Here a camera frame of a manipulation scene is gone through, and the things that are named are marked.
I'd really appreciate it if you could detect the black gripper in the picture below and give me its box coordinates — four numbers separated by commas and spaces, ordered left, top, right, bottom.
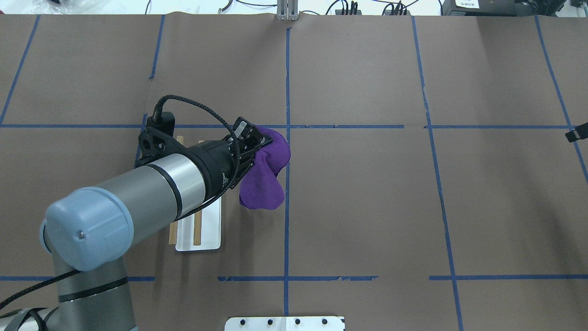
191, 134, 272, 190

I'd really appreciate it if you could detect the purple microfiber towel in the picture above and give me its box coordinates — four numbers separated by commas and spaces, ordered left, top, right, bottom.
239, 126, 291, 210

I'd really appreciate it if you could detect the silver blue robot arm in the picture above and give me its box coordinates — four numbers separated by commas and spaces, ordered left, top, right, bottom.
1, 129, 273, 331

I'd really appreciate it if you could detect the white wooden towel rack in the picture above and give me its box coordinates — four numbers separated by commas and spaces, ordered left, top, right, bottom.
168, 135, 223, 252

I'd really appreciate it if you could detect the black power adapter box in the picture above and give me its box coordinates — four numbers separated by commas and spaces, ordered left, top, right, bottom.
441, 0, 543, 17

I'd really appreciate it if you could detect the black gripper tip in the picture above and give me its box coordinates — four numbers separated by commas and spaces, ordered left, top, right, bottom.
565, 122, 588, 143

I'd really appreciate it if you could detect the black braided camera cable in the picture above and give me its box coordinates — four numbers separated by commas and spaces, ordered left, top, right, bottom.
0, 95, 241, 309

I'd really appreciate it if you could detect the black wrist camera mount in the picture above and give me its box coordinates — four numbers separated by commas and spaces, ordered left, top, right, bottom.
134, 112, 187, 168

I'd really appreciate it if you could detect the aluminium frame post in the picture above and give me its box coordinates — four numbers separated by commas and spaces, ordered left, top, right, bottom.
277, 0, 300, 21

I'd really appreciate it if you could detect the white camera mast pedestal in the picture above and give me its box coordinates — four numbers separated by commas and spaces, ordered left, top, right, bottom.
224, 316, 346, 331

